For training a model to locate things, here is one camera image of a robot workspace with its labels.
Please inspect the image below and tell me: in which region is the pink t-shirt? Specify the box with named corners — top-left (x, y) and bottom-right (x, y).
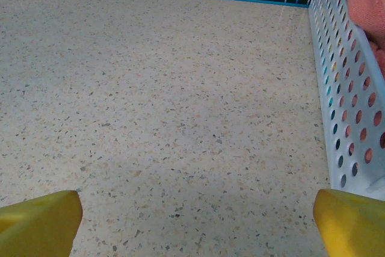
top-left (332, 0), bottom-right (385, 164)

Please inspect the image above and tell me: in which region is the white perforated plastic bin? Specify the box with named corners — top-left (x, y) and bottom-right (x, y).
top-left (308, 0), bottom-right (385, 202)

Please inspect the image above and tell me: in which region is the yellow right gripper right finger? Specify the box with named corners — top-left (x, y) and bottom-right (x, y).
top-left (313, 188), bottom-right (385, 257)

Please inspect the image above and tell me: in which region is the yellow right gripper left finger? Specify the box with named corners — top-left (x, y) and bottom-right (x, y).
top-left (0, 190), bottom-right (84, 257)

